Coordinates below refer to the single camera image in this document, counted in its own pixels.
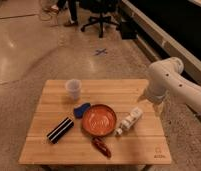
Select white plastic bottle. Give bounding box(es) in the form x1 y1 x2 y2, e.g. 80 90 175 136
115 107 143 136

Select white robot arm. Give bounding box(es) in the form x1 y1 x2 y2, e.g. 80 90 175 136
139 57 201 117

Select clear plastic cup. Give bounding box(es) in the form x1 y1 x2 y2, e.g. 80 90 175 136
65 79 81 100

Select orange round bowl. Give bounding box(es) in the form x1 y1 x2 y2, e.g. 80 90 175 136
82 104 117 136

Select blue sponge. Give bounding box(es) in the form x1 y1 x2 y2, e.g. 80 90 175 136
73 103 91 118

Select wooden table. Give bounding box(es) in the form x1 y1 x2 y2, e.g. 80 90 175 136
19 79 171 165

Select black white striped box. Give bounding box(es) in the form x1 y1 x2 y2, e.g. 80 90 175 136
47 118 74 144

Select dark red chili pepper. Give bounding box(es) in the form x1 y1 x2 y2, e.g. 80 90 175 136
92 137 111 158

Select black box on floor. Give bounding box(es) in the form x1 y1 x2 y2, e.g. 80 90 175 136
119 22 137 40

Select black office chair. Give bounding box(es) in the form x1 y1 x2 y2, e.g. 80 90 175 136
79 0 119 38

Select person's legs and shoes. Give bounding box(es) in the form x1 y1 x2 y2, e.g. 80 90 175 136
43 0 80 28

